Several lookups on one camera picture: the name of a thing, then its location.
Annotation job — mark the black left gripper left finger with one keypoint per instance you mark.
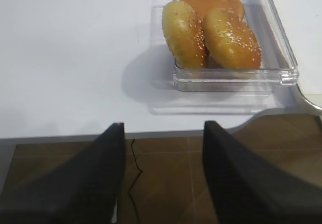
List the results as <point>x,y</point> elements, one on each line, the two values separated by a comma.
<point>83,190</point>

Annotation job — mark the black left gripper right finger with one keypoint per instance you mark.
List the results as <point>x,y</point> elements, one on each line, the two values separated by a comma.
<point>246,188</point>

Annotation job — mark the silver metal tray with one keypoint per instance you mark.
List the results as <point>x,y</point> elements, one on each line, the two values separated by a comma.
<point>285,56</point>

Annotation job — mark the clear plastic bun container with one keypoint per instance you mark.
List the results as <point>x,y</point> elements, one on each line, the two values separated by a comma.
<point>213,89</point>

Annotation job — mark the right sesame bun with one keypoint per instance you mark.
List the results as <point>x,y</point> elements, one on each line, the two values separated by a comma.
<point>230,41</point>

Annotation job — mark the sesame bun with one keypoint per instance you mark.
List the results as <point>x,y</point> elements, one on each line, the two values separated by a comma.
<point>230,41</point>
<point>182,29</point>

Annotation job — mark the left sesame bun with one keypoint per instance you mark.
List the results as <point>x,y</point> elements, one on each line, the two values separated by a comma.
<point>182,29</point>

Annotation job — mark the white paper tray liner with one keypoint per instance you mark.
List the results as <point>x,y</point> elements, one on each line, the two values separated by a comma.
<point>301,20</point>

